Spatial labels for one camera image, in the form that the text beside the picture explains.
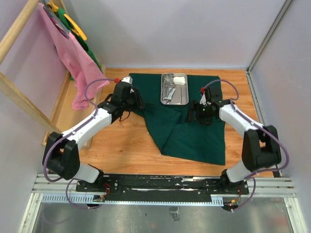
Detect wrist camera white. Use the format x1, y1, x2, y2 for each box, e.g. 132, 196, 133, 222
199, 93, 207, 106
121, 76, 133, 85

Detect white gauze roll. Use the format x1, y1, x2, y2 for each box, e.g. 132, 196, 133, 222
173, 76, 187, 85

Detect blue suture packet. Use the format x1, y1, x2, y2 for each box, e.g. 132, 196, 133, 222
163, 88, 175, 100

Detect wooden rack frame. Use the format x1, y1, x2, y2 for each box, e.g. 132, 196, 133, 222
0, 0, 106, 149

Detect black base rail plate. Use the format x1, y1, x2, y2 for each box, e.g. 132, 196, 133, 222
76, 174, 249, 203

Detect green garment on hanger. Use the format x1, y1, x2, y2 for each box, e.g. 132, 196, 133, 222
56, 16, 102, 72

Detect steel surgical scissors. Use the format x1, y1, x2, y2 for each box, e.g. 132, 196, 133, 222
162, 74, 173, 100

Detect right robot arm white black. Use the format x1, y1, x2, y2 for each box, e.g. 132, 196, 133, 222
185, 86, 281, 194

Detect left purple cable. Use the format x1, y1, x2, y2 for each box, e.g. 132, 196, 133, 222
42, 77, 121, 209

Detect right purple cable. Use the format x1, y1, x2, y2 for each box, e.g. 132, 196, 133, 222
199, 79, 290, 212

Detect pink cloth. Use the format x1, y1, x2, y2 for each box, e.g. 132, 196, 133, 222
37, 3, 109, 110

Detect yellow hanger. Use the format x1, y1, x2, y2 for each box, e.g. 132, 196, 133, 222
45, 0, 87, 41

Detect grey hanger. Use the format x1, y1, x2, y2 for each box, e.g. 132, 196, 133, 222
43, 1, 69, 38

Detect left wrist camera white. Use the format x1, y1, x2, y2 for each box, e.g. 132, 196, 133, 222
121, 76, 133, 85

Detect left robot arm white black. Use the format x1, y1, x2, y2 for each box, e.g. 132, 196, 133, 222
42, 76, 144, 192

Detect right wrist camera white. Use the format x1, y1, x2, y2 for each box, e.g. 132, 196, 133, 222
199, 93, 207, 106

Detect steel instrument tray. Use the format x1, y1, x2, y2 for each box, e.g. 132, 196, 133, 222
160, 73, 189, 105

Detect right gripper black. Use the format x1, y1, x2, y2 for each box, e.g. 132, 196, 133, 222
185, 100, 214, 126

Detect purple cable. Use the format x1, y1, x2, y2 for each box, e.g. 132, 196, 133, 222
199, 79, 290, 212
42, 77, 121, 209

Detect dark green surgical cloth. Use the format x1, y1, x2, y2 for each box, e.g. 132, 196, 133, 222
130, 73, 225, 166

